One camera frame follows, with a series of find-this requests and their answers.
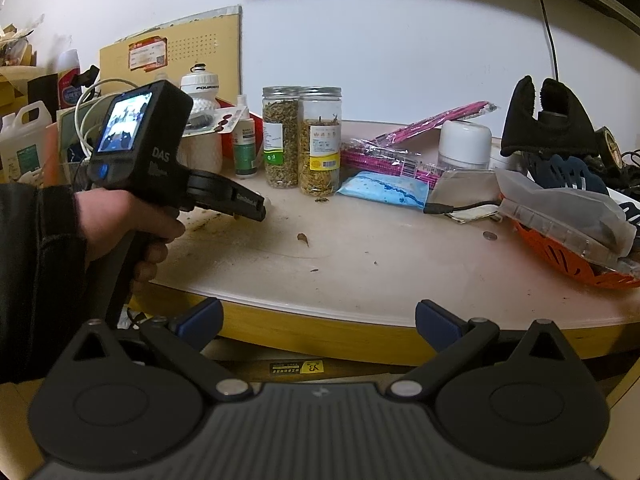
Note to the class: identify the small green dropper bottle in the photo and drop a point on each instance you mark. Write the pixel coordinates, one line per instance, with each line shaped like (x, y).
(244, 141)

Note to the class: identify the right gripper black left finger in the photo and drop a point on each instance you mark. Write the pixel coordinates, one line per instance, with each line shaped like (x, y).
(180, 342)

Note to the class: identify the white round cream jar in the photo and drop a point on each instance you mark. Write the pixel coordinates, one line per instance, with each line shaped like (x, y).
(464, 145)

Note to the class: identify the white plastic jug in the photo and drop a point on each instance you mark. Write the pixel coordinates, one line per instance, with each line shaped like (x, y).
(22, 140)

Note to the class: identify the dark blue perforated item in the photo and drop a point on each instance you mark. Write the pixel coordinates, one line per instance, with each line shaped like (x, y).
(556, 172)

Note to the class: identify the pink straws packet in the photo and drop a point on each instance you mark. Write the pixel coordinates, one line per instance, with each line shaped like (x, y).
(384, 154)

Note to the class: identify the blue tissue pack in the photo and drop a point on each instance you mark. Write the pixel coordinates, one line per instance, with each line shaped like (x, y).
(385, 189)

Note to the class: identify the black jacket sleeve forearm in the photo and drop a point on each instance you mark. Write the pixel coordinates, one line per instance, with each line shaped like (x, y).
(42, 252)

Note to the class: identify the person's left hand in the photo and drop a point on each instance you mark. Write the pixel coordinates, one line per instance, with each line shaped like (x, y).
(106, 217)

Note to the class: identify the white sports bottle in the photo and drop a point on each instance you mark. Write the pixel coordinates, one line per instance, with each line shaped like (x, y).
(201, 147)

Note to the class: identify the black glove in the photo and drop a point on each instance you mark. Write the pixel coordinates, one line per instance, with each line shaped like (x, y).
(561, 127)

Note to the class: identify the herb jar green label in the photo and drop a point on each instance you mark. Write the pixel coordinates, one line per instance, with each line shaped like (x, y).
(280, 128)

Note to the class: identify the orange plastic basket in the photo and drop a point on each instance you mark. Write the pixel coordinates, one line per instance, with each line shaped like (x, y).
(571, 265)

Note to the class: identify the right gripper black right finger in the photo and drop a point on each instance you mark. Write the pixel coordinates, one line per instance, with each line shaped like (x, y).
(458, 345)

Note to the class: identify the herb jar yellow label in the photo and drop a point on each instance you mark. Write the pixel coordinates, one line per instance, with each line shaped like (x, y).
(319, 140)

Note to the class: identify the yellow cardboard envelope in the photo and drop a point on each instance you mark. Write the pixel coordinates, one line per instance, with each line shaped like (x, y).
(169, 50)

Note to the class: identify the red white spray can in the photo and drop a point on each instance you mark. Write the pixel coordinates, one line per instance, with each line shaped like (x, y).
(67, 69)

